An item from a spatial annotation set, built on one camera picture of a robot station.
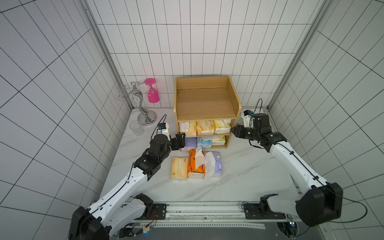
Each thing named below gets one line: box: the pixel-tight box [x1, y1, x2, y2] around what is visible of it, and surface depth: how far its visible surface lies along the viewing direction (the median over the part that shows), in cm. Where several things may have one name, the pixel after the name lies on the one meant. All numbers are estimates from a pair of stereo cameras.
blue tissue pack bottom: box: [196, 137, 212, 149], surface depth 94 cm
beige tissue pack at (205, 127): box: [196, 120, 216, 136], surface depth 83 cm
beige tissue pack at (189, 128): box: [179, 121, 197, 138], surface depth 81 cm
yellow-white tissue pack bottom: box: [211, 135, 226, 146], surface depth 94 cm
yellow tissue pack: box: [170, 156, 189, 181], surface depth 85 cm
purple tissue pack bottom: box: [184, 137, 197, 148], surface depth 93 cm
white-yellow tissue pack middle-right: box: [215, 119, 232, 134], surface depth 83 cm
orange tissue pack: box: [187, 146, 206, 180], surface depth 83 cm
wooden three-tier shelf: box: [173, 75, 242, 149], surface depth 83 cm
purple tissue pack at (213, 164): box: [204, 151, 223, 178], surface depth 85 cm
